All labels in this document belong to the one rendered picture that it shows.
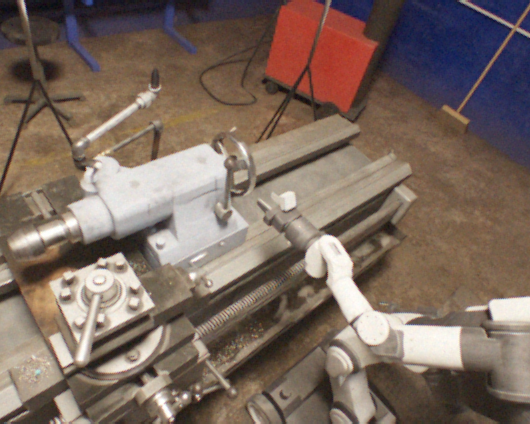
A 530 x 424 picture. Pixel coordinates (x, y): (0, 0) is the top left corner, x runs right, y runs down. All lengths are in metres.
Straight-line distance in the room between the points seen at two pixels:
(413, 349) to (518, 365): 0.20
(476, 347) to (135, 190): 0.88
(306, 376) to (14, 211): 1.37
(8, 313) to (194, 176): 0.72
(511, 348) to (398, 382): 1.49
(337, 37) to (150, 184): 2.61
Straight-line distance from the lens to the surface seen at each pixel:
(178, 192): 1.12
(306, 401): 1.96
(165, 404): 1.11
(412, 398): 2.39
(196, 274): 1.10
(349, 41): 3.46
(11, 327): 1.44
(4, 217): 1.49
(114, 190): 1.11
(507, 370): 0.94
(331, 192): 1.74
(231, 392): 1.36
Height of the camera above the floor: 1.96
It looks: 45 degrees down
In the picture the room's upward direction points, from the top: 17 degrees clockwise
